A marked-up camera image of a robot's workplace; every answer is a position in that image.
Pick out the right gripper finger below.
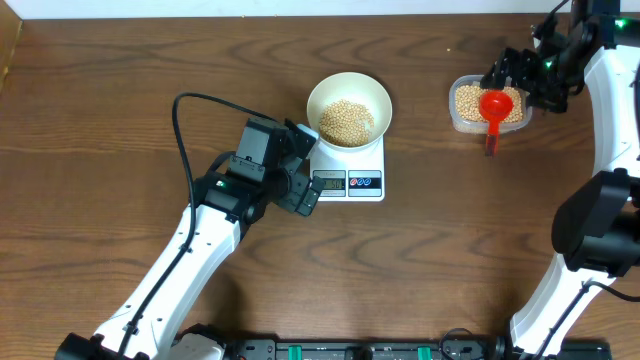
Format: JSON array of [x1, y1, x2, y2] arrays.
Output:
[[525, 82, 569, 113], [480, 48, 522, 90]]

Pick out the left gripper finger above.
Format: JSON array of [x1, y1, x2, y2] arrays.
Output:
[[284, 119, 320, 159], [296, 176, 325, 217]]

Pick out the red plastic measuring scoop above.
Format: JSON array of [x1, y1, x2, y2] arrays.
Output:
[[479, 90, 514, 157]]

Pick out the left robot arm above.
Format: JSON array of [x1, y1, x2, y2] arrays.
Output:
[[55, 118, 324, 359]]

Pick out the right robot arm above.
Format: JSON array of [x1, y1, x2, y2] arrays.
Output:
[[480, 0, 639, 359]]

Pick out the white digital kitchen scale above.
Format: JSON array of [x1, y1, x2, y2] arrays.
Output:
[[310, 135, 386, 202]]

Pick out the soybeans in bowl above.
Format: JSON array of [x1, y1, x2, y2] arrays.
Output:
[[319, 100, 375, 147]]

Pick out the white round bowl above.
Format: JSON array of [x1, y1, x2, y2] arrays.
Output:
[[306, 72, 393, 144]]

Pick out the clear plastic container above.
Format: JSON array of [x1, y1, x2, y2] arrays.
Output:
[[449, 75, 533, 134]]

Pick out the yellow soybeans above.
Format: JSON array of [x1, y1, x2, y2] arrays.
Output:
[[455, 85, 524, 123]]

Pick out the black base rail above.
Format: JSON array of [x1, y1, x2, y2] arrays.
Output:
[[169, 324, 612, 360]]

